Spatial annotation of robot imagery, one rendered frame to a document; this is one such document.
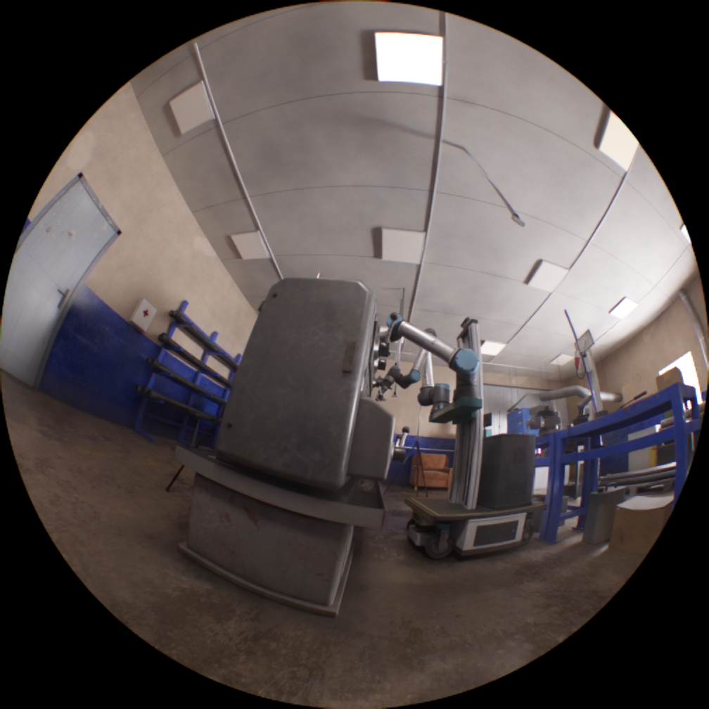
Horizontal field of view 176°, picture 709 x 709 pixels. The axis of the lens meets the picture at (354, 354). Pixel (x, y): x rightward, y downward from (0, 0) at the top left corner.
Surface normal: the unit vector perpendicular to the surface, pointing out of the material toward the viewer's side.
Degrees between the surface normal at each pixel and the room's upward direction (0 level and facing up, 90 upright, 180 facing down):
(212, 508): 90
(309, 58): 180
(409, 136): 180
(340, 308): 90
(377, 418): 90
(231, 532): 90
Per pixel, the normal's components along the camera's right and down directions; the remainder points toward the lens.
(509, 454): 0.02, -0.42
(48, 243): 0.98, 0.12
